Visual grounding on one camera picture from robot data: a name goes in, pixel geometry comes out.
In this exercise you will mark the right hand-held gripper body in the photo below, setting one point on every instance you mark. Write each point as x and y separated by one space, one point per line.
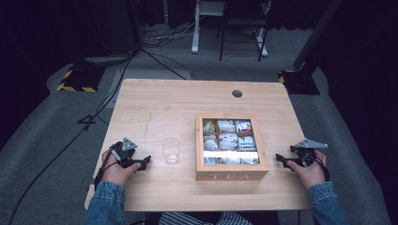
306 150

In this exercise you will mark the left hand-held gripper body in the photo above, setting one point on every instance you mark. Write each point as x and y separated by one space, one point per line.
125 152

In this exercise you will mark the person's left hand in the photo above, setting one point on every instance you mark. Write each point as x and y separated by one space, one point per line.
117 171

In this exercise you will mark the person's right hand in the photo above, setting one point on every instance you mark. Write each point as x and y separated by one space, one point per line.
309 174

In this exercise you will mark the clear glass cup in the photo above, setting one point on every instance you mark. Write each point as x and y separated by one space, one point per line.
171 151

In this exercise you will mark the wooden tea box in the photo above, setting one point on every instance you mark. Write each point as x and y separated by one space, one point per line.
231 173

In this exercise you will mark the group of white tea bags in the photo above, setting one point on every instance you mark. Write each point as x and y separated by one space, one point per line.
230 140

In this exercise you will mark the black yellow striped stand base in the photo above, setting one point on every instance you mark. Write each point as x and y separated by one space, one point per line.
297 82
79 79

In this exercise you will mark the person's striped clothing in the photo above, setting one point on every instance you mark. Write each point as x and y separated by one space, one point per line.
187 218

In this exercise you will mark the slanted black stand pole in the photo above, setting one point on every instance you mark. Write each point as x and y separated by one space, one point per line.
316 34

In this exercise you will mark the black metal chair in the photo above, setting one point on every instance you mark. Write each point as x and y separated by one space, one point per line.
244 22

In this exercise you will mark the white desk frame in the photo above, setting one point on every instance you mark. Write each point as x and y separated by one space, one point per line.
196 31

